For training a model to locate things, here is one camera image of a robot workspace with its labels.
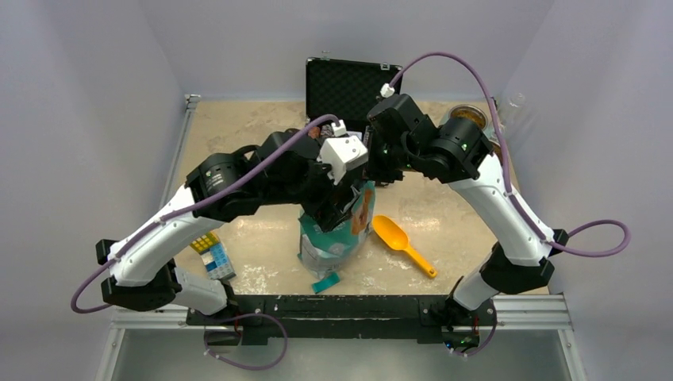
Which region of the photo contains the yellow plastic scoop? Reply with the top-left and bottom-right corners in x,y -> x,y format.
372,215 -> 438,279

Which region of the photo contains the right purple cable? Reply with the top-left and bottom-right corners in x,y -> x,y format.
386,51 -> 631,259

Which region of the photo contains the green pet food bag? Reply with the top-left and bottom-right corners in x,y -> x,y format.
298,181 -> 376,280

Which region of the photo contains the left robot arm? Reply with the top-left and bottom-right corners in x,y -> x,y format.
97,130 -> 368,325

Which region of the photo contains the teal curved block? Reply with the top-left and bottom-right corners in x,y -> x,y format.
311,272 -> 340,294

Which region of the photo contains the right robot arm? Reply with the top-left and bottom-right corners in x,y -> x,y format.
367,94 -> 568,323

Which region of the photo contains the clear glass jar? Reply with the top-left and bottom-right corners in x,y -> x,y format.
497,93 -> 526,134

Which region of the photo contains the purple cable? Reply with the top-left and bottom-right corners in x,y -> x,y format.
70,114 -> 343,315
386,51 -> 631,259

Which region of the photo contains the double steel pet bowl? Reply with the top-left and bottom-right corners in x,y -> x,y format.
440,104 -> 502,160

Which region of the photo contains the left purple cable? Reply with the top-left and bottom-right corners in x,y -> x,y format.
70,114 -> 343,315

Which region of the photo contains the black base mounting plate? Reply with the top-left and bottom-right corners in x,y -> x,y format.
186,294 -> 495,347

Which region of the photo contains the black poker chip case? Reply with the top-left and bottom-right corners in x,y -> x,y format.
305,57 -> 402,133

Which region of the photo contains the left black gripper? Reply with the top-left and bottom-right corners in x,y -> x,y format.
263,149 -> 360,230

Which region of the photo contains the aluminium frame rail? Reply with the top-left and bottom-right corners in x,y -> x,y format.
94,93 -> 590,381

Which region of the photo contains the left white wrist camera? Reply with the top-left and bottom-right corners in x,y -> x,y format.
317,119 -> 368,185

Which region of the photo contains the toy brick block stack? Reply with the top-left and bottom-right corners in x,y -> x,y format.
190,231 -> 237,281

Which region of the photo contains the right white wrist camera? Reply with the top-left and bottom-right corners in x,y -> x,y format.
379,83 -> 395,98

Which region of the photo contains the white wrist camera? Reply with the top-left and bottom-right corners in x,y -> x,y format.
379,83 -> 395,98
317,119 -> 368,185

